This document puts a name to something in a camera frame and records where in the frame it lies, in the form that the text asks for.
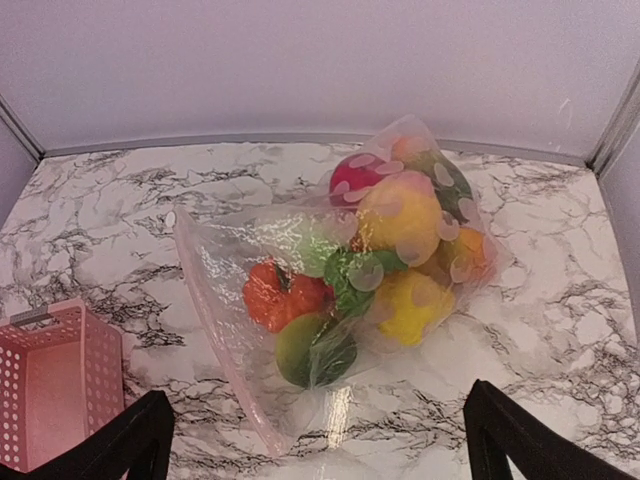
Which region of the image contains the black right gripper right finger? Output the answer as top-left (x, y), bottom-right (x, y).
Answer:
top-left (463, 380), bottom-right (631, 480)

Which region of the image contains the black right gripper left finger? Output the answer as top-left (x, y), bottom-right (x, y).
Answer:
top-left (28, 390), bottom-right (175, 480)

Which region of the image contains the clear zip top bag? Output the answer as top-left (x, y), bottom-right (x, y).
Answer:
top-left (173, 115), bottom-right (508, 456)

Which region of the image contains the yellow fake bell pepper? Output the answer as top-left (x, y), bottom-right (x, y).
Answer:
top-left (372, 269), bottom-right (456, 346)

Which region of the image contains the orange fake tangerine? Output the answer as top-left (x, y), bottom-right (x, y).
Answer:
top-left (435, 227), bottom-right (494, 283)

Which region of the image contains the orange fake pumpkin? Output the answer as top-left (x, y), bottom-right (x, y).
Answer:
top-left (242, 260), bottom-right (334, 333)

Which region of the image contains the yellow fake peach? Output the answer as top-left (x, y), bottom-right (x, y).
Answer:
top-left (356, 171), bottom-right (442, 267)

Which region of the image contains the pale green fake cabbage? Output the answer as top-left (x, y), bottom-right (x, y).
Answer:
top-left (278, 212), bottom-right (358, 278)

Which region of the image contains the red fake apple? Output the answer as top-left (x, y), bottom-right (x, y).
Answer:
top-left (329, 153), bottom-right (385, 208)

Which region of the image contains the pink perforated plastic basket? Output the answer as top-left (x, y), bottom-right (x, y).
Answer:
top-left (1, 299), bottom-right (124, 472)

